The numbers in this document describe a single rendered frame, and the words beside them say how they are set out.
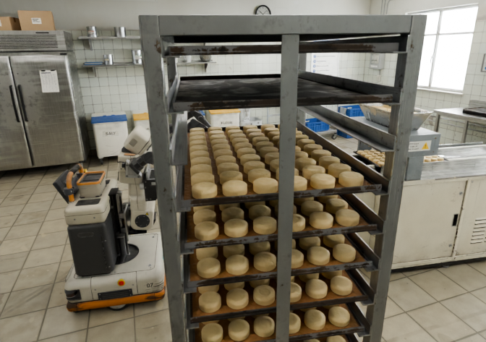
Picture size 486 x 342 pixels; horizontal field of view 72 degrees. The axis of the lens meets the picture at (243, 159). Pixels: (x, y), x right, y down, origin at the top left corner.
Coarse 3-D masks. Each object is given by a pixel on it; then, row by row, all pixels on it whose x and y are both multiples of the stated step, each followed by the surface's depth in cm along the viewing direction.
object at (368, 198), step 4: (364, 192) 263; (368, 192) 264; (360, 196) 263; (364, 196) 264; (368, 196) 265; (372, 196) 265; (364, 200) 265; (368, 200) 266; (372, 200) 267; (368, 204) 267; (372, 204) 268; (372, 208) 269; (360, 232) 274; (364, 232) 275; (360, 236) 275; (364, 236) 276; (368, 236) 277; (364, 240) 277; (368, 240) 278; (368, 244) 280
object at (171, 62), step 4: (168, 60) 110; (172, 60) 111; (168, 64) 111; (172, 64) 111; (168, 68) 111; (172, 68) 111; (168, 72) 112; (172, 72) 112; (168, 76) 112; (172, 76) 112; (168, 80) 112; (172, 80) 113; (172, 116) 116; (172, 120) 117; (172, 124) 117; (172, 128) 118; (172, 132) 118
